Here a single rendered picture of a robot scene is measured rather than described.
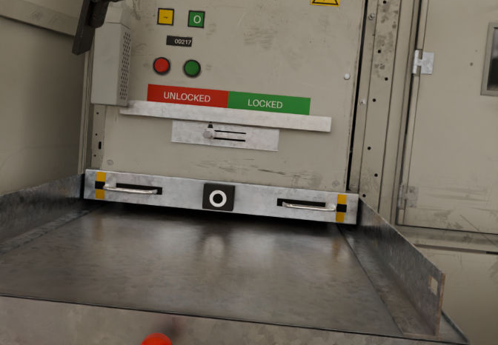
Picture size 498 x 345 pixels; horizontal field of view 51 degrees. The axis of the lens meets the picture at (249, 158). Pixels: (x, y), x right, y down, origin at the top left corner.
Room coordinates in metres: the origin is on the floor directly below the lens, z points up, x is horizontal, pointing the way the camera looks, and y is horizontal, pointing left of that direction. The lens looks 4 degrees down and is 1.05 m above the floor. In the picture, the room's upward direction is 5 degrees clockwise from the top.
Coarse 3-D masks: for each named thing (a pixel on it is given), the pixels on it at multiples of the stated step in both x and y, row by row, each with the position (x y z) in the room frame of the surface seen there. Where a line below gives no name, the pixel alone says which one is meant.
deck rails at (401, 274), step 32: (32, 192) 0.80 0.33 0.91; (64, 192) 0.93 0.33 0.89; (0, 224) 0.71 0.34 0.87; (32, 224) 0.81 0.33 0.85; (64, 224) 0.86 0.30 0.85; (352, 224) 1.07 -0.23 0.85; (384, 224) 0.78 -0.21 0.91; (384, 256) 0.76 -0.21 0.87; (416, 256) 0.60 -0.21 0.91; (384, 288) 0.65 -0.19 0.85; (416, 288) 0.58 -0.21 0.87; (416, 320) 0.55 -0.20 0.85
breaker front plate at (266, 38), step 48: (144, 0) 1.02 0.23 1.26; (192, 0) 1.02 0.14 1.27; (240, 0) 1.02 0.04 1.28; (288, 0) 1.01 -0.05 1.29; (144, 48) 1.02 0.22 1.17; (192, 48) 1.02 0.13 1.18; (240, 48) 1.02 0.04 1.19; (288, 48) 1.01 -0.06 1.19; (336, 48) 1.01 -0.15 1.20; (144, 96) 1.02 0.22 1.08; (336, 96) 1.01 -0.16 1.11; (144, 144) 1.02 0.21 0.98; (192, 144) 1.02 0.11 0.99; (240, 144) 1.01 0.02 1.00; (288, 144) 1.01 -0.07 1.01; (336, 144) 1.01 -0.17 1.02
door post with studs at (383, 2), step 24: (384, 0) 1.18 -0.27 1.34; (384, 24) 1.18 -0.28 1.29; (384, 48) 1.18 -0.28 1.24; (384, 72) 1.18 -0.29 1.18; (360, 96) 1.19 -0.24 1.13; (384, 96) 1.18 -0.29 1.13; (360, 120) 1.19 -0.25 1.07; (384, 120) 1.18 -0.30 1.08; (360, 144) 1.19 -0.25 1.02; (360, 168) 1.19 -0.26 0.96; (360, 192) 1.18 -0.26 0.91
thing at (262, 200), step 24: (96, 168) 1.04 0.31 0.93; (120, 192) 1.01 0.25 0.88; (168, 192) 1.01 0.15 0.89; (192, 192) 1.01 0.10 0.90; (240, 192) 1.00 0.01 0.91; (264, 192) 1.00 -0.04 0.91; (288, 192) 1.00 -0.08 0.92; (312, 192) 1.00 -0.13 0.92; (336, 192) 1.00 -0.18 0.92; (288, 216) 1.00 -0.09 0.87; (312, 216) 1.00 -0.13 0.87
